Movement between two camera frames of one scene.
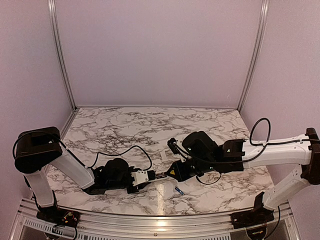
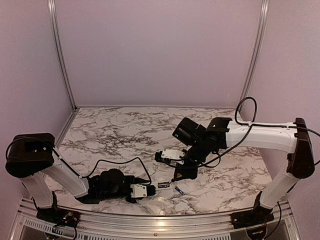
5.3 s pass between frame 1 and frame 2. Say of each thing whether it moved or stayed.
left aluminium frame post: stayed
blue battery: stayed
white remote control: moved
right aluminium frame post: stayed
